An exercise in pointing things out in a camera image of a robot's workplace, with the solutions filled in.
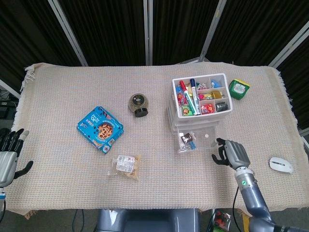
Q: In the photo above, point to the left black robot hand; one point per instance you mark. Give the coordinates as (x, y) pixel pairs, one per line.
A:
(7, 164)

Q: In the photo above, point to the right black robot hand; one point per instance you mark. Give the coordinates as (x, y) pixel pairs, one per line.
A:
(237, 154)

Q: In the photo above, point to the clear drawer with dice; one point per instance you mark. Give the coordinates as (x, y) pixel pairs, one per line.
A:
(205, 143)

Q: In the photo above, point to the white plastic drawer organizer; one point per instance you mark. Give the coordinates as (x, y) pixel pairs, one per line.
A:
(228, 91)

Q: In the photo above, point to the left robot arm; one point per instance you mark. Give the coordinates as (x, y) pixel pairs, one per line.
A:
(2, 193)

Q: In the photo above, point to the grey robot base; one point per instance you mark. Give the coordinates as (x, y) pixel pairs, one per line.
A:
(144, 220)

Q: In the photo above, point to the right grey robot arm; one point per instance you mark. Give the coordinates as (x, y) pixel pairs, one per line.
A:
(253, 200)

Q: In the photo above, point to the white computer mouse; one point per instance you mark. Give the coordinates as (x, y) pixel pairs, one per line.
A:
(281, 165)

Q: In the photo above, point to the small blue block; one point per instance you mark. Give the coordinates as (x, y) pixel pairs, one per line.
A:
(192, 145)

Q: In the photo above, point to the black binder clip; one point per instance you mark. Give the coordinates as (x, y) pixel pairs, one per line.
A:
(221, 106)

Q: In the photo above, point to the white dice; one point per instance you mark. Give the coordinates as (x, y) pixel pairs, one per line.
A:
(183, 147)

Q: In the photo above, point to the small red trinkets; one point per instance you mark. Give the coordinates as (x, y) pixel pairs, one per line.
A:
(207, 108)

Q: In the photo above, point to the dark electronic equipment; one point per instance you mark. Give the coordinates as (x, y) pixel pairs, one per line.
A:
(6, 106)

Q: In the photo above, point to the green box yellow rim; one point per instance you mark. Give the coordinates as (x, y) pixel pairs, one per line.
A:
(239, 89)

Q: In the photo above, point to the colourful packet under table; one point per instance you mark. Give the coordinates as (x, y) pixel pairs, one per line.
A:
(220, 218)

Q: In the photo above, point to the beige woven tablecloth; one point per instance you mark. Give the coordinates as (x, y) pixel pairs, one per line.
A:
(72, 181)

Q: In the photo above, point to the small pink round piece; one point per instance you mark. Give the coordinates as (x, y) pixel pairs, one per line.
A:
(201, 97)

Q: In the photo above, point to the blue-capped white marker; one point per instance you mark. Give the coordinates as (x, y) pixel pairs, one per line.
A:
(195, 96)

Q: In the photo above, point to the small blue plastic piece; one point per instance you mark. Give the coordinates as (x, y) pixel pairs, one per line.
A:
(214, 83)

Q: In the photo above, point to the red-capped green marker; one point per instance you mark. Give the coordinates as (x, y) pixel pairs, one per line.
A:
(187, 96)

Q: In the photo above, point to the blue cookie box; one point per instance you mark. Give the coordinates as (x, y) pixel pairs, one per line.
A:
(101, 128)

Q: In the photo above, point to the bagged bread snack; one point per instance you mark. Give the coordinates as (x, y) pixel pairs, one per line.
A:
(125, 166)

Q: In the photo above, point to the round glass jar black lid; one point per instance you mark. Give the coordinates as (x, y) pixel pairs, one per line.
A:
(138, 101)

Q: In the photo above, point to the black folding screen grey frame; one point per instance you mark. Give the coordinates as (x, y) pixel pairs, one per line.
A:
(108, 29)

